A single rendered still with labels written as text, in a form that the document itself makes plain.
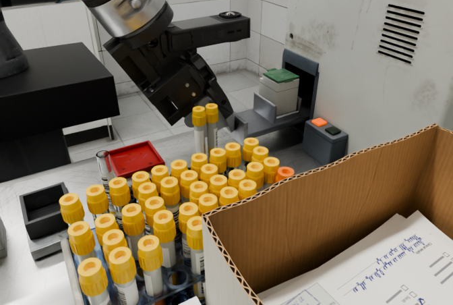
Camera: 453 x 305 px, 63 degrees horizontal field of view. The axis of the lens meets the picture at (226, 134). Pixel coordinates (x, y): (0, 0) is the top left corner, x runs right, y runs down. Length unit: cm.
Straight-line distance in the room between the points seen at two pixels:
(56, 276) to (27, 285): 3
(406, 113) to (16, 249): 46
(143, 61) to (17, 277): 26
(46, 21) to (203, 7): 131
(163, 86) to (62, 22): 165
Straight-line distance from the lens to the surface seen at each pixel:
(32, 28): 205
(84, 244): 29
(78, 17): 206
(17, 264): 46
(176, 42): 43
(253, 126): 55
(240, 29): 47
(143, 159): 55
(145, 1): 40
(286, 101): 56
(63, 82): 66
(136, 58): 43
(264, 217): 27
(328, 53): 53
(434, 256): 37
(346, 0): 50
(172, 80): 43
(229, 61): 321
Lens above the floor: 119
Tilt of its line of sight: 31 degrees down
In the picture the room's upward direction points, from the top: straight up
